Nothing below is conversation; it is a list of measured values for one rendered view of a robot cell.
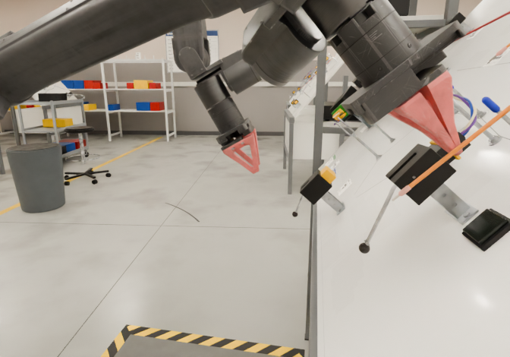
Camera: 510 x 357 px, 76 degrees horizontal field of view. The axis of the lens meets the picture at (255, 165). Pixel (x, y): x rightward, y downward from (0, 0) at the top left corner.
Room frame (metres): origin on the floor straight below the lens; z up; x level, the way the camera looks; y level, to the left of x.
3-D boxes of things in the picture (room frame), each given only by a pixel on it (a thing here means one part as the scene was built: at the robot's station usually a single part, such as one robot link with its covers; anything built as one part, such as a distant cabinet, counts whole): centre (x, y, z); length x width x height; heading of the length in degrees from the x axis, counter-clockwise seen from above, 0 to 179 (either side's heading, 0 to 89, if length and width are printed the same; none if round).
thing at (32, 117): (6.12, 3.86, 0.83); 1.18 x 0.72 x 1.65; 179
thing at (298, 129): (4.09, -0.75, 0.83); 1.18 x 0.72 x 1.65; 178
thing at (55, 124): (5.16, 3.11, 0.54); 0.99 x 0.50 x 1.08; 0
